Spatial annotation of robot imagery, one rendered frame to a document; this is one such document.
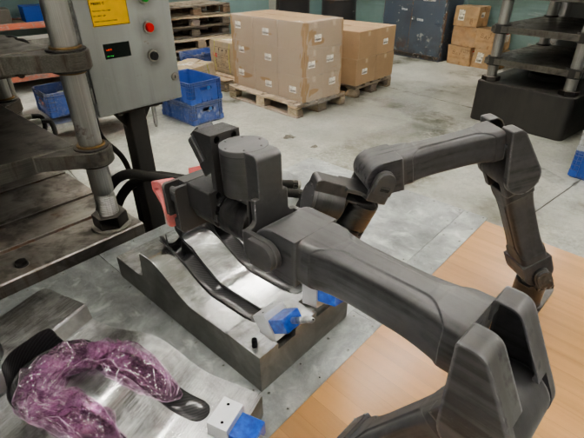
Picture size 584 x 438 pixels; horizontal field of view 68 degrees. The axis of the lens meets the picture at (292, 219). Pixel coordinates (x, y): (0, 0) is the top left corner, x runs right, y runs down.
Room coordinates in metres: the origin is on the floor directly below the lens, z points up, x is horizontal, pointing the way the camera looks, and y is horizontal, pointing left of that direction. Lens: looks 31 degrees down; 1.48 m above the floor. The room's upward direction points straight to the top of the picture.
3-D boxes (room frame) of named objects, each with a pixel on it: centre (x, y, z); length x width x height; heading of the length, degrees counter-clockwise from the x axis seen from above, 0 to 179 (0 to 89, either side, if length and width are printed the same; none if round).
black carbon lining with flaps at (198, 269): (0.75, 0.15, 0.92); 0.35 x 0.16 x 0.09; 47
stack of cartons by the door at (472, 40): (7.01, -2.88, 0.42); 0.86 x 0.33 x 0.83; 40
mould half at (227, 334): (0.77, 0.15, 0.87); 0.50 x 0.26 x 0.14; 47
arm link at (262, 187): (0.43, 0.03, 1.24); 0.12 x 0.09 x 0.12; 45
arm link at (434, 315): (0.32, -0.09, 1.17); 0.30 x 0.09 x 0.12; 45
